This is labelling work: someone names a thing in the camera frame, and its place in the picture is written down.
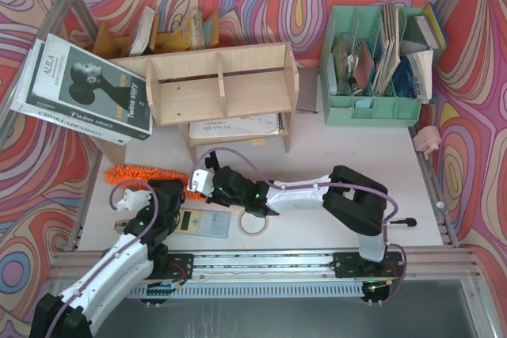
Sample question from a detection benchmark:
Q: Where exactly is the orange microfiber duster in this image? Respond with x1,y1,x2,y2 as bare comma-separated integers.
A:
104,165,205,202

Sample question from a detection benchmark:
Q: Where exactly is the beige and blue calculator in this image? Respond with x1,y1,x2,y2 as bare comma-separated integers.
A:
175,209,231,239

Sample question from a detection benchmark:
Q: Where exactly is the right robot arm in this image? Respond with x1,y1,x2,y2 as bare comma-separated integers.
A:
188,150,398,263

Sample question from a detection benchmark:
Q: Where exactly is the wooden bookshelf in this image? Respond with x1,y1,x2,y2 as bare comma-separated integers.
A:
113,43,299,160

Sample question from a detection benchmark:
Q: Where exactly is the clear tape roll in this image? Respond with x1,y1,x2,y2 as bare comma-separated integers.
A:
237,211,269,237

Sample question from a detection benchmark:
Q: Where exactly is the yellow sticky note pad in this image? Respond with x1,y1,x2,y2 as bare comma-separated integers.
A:
250,139,265,146

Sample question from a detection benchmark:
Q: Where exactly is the spiral notebook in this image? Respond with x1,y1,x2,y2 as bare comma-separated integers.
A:
189,113,284,139

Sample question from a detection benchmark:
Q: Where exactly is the yellow file rack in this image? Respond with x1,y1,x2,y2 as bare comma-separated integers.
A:
92,9,219,59

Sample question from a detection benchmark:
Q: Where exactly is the Twins story book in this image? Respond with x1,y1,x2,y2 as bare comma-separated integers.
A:
21,34,153,140

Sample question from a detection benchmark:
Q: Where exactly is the white Chokladfabriken book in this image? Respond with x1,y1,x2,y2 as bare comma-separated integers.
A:
10,39,131,145

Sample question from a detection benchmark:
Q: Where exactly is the black marker pen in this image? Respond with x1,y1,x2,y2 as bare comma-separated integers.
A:
387,218,417,228

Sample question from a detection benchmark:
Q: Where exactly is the mint green desk organizer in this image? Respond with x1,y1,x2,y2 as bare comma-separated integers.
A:
319,6,421,127

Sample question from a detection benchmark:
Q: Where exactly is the pink piggy figurine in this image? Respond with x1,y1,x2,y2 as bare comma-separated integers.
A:
412,125,441,160

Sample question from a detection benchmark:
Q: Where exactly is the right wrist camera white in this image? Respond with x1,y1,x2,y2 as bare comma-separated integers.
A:
187,169,214,197

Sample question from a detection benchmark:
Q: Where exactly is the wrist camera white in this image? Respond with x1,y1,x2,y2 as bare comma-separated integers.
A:
187,169,214,197
116,188,152,212

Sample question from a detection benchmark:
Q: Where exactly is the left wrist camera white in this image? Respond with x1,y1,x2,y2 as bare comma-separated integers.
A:
116,188,152,212

